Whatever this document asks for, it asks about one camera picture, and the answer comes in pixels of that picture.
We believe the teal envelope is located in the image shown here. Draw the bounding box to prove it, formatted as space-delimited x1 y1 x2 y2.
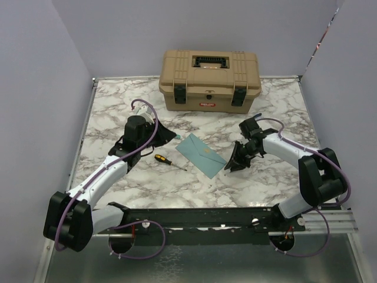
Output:
176 134 227 179

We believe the yellow black screwdriver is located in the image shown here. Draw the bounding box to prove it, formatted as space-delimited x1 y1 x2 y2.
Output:
154 154 187 172

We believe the aluminium frame rail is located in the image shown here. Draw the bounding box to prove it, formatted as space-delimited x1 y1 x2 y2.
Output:
64 77 99 192

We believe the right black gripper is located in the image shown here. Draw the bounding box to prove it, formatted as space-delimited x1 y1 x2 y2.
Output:
226 140 260 172

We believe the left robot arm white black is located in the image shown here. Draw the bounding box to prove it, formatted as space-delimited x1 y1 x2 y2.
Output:
43 115 177 252

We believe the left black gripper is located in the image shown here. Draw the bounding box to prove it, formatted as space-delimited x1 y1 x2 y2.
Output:
138 118 176 151

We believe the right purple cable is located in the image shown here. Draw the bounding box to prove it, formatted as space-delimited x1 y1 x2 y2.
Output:
256 117 353 258

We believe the tan plastic toolbox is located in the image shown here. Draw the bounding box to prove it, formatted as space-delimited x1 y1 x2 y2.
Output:
158 50 262 114

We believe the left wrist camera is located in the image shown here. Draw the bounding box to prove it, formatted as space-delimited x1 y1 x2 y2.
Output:
133 104 154 124

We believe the purple cable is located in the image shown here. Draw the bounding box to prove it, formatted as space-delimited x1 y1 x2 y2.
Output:
54 98 166 260
256 117 353 258

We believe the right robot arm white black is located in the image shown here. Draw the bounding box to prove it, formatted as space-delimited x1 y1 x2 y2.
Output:
225 115 351 231

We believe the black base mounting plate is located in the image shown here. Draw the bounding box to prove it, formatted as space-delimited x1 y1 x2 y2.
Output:
97 203 353 247

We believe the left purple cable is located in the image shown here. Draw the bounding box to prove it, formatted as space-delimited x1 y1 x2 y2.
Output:
54 98 166 260

